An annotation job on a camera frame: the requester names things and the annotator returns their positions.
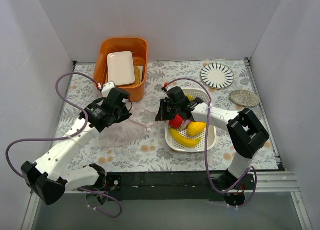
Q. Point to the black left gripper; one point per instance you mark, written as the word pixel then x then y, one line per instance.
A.
pixel 121 113

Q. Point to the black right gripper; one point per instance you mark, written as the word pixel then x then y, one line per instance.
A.
pixel 167 110

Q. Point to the red toy apple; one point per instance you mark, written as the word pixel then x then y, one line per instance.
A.
pixel 176 122

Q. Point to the clear zip top bag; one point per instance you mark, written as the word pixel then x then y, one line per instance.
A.
pixel 122 134

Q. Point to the purple toy eggplant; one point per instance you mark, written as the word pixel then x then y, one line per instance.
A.
pixel 185 124

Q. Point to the yellow toy banana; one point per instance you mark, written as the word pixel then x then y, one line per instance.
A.
pixel 190 143

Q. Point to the yellow toy mango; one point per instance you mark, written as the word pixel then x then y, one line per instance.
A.
pixel 195 128

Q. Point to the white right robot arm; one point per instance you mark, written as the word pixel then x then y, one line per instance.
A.
pixel 247 133

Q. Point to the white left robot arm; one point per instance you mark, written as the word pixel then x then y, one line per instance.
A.
pixel 47 176

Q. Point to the white perforated plastic basket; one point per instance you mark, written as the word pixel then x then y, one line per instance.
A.
pixel 200 147

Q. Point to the floral patterned table mat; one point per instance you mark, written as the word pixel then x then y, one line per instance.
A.
pixel 152 153

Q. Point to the yellow woven tray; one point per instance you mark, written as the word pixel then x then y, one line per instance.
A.
pixel 127 77

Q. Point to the white rectangular plate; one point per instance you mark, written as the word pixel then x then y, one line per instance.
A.
pixel 119 60

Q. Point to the blue striped round plate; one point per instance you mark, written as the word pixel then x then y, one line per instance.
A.
pixel 217 75

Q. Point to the orange plastic bin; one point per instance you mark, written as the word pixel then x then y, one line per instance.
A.
pixel 138 47

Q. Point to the speckled round coaster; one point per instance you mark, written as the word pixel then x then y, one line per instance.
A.
pixel 244 98

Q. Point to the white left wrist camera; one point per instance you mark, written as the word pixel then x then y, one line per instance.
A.
pixel 108 87

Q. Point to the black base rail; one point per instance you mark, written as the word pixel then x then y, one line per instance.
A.
pixel 160 186

